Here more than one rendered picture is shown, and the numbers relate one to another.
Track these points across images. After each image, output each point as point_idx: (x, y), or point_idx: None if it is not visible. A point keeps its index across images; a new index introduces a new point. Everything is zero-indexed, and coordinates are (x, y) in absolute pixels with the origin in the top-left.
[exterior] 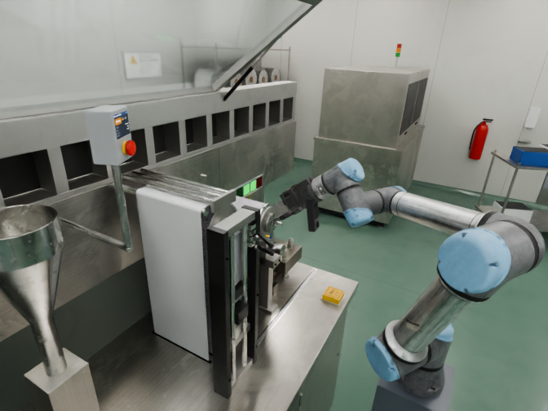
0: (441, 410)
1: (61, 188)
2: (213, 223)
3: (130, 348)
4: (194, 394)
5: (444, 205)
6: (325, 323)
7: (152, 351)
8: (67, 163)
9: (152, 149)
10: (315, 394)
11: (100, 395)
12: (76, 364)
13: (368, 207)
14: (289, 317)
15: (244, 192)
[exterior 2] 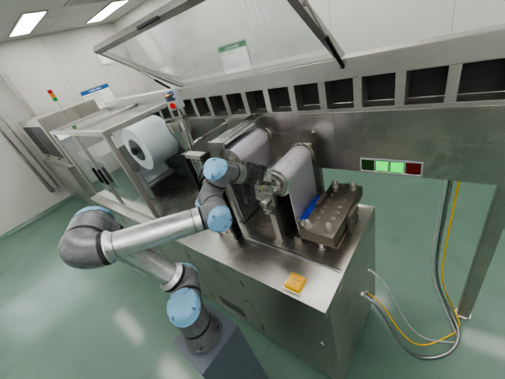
0: (177, 341)
1: (228, 113)
2: (223, 155)
3: None
4: None
5: (144, 222)
6: (263, 276)
7: None
8: (242, 101)
9: (269, 104)
10: (274, 314)
11: (230, 197)
12: None
13: (198, 198)
14: (270, 253)
15: (376, 167)
